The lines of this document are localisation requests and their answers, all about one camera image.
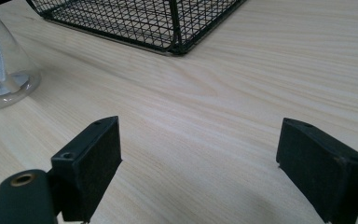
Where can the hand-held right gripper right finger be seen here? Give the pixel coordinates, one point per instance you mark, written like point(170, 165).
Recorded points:
point(317, 168)

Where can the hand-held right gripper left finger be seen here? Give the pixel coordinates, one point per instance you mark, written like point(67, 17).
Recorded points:
point(88, 172)

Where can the clear glass cup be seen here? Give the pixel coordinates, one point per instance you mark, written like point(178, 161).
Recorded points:
point(6, 77)

